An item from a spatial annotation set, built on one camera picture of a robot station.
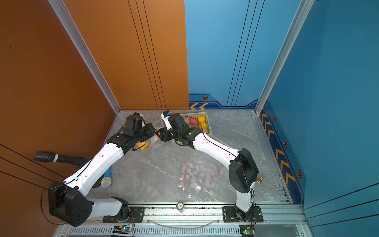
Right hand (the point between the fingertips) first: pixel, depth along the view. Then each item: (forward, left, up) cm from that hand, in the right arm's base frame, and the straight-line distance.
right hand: (161, 131), depth 79 cm
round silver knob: (-33, -11, -17) cm, 39 cm away
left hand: (+4, +3, 0) cm, 5 cm away
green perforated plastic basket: (+24, -20, -17) cm, 36 cm away
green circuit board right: (-41, -44, -26) cm, 65 cm away
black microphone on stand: (-19, +42, +6) cm, 47 cm away
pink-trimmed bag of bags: (-17, -21, -20) cm, 34 cm away
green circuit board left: (-41, +17, -24) cm, 51 cm away
